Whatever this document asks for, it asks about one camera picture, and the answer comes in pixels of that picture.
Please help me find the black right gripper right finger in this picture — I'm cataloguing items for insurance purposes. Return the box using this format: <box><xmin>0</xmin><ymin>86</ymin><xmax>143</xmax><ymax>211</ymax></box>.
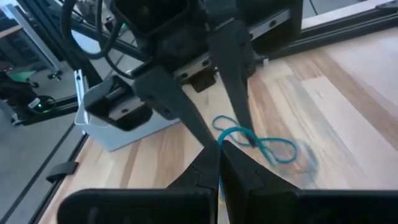
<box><xmin>221</xmin><ymin>141</ymin><xmax>398</xmax><ymax>224</ymax></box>

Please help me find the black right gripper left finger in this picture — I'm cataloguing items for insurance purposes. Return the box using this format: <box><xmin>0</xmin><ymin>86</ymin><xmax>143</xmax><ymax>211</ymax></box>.
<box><xmin>57</xmin><ymin>140</ymin><xmax>221</xmax><ymax>224</ymax></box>

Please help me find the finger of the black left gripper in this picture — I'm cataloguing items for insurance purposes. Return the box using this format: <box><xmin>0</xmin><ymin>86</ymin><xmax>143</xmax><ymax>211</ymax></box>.
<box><xmin>133</xmin><ymin>67</ymin><xmax>218</xmax><ymax>149</ymax></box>
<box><xmin>208</xmin><ymin>20</ymin><xmax>257</xmax><ymax>147</ymax></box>

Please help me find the teal rubber band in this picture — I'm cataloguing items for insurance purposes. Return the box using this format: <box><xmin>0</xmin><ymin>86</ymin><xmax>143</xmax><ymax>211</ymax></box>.
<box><xmin>212</xmin><ymin>114</ymin><xmax>320</xmax><ymax>203</ymax></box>

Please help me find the grey plastic bin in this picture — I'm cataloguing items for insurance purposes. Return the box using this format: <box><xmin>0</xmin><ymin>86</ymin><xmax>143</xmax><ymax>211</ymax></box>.
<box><xmin>73</xmin><ymin>68</ymin><xmax>181</xmax><ymax>152</ymax></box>

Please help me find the black table edge clamp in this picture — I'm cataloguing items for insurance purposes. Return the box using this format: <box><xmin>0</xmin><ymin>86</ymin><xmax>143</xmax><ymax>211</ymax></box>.
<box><xmin>45</xmin><ymin>161</ymin><xmax>79</xmax><ymax>184</ymax></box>

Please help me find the silver aluminium strut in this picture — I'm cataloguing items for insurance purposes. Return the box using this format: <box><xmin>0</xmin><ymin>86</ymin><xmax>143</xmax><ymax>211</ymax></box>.
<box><xmin>4</xmin><ymin>2</ymin><xmax>63</xmax><ymax>74</ymax></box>

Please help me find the silver aluminium bracket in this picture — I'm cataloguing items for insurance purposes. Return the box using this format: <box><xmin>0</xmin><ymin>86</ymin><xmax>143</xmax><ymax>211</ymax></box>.
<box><xmin>73</xmin><ymin>68</ymin><xmax>85</xmax><ymax>103</ymax></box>

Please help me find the black looped cable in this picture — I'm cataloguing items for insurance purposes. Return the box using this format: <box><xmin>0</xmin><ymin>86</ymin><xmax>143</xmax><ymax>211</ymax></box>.
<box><xmin>60</xmin><ymin>0</ymin><xmax>150</xmax><ymax>80</ymax></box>

